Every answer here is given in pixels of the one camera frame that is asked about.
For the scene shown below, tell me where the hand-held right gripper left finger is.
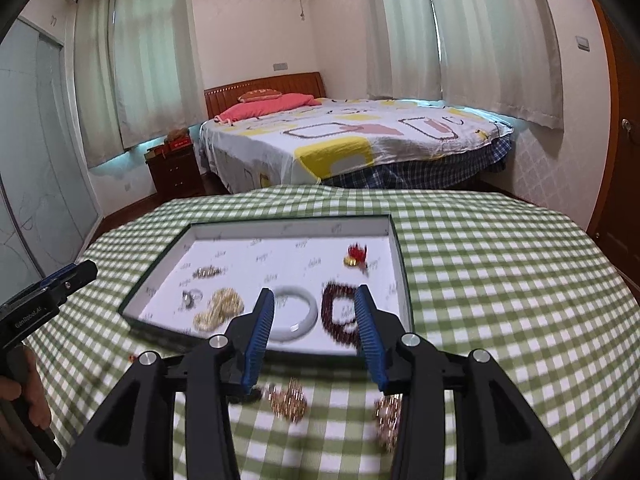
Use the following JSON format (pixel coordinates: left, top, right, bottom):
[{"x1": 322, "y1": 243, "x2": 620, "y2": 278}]
[{"x1": 55, "y1": 286, "x2": 277, "y2": 480}]

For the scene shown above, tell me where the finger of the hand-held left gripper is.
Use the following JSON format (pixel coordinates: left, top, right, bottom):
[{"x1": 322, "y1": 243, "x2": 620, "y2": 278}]
[{"x1": 45, "y1": 259, "x2": 99, "y2": 297}]

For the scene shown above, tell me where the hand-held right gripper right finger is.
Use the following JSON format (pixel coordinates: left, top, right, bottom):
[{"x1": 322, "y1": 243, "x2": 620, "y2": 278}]
[{"x1": 352, "y1": 284, "x2": 576, "y2": 480}]

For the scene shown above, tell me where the dark red bead bracelet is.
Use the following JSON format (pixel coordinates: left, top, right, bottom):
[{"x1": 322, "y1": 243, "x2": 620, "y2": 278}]
[{"x1": 320, "y1": 281, "x2": 373, "y2": 347}]

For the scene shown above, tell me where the white jade bangle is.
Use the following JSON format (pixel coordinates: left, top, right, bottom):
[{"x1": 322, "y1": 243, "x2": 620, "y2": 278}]
[{"x1": 268, "y1": 285, "x2": 320, "y2": 344}]

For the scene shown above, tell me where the dark green shallow box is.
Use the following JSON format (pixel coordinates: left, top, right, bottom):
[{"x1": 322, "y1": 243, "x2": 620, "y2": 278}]
[{"x1": 121, "y1": 214, "x2": 415, "y2": 372}]

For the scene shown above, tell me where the red knot charm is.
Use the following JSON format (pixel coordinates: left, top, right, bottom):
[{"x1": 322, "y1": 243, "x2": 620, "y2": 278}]
[{"x1": 342, "y1": 243, "x2": 372, "y2": 275}]

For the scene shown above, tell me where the person's left hand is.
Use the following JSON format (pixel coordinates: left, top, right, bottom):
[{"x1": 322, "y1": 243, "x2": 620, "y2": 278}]
[{"x1": 0, "y1": 347, "x2": 53, "y2": 432}]

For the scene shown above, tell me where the glass sliding wardrobe door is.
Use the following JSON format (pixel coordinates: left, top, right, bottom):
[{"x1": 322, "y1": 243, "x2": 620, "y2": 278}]
[{"x1": 0, "y1": 17, "x2": 101, "y2": 281}]

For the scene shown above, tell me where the green checked tablecloth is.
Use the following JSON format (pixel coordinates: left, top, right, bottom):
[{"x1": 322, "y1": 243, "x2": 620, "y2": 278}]
[{"x1": 22, "y1": 185, "x2": 628, "y2": 480}]

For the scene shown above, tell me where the dark wooden nightstand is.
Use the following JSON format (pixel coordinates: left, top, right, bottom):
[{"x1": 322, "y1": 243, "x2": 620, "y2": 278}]
[{"x1": 144, "y1": 146, "x2": 206, "y2": 200}]

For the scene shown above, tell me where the blue plaid bed skirt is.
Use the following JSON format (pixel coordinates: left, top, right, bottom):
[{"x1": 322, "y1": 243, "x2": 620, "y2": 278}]
[{"x1": 320, "y1": 137, "x2": 516, "y2": 192}]

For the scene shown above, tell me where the white curtain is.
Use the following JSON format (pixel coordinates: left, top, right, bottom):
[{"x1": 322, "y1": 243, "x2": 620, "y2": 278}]
[
  {"x1": 422, "y1": 0, "x2": 568, "y2": 131},
  {"x1": 74, "y1": 0, "x2": 126, "y2": 168},
  {"x1": 362, "y1": 0, "x2": 446, "y2": 103},
  {"x1": 112, "y1": 0, "x2": 206, "y2": 150}
]

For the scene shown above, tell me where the patterned white bed sheet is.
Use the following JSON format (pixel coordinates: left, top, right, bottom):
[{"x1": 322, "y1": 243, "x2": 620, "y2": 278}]
[{"x1": 199, "y1": 96, "x2": 516, "y2": 196}]

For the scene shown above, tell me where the pink blanket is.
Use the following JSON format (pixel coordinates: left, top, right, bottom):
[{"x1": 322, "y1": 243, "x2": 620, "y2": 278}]
[{"x1": 214, "y1": 92, "x2": 322, "y2": 124}]

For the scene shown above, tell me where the red cushion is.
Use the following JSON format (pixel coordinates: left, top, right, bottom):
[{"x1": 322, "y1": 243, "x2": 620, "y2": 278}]
[{"x1": 236, "y1": 88, "x2": 283, "y2": 104}]

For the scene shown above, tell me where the wooden headboard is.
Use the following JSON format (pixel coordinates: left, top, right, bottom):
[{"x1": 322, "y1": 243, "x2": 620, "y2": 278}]
[{"x1": 203, "y1": 72, "x2": 328, "y2": 122}]

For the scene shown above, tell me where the brown wooden door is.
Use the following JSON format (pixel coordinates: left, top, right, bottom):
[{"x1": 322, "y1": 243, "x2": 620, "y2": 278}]
[{"x1": 585, "y1": 0, "x2": 640, "y2": 261}]

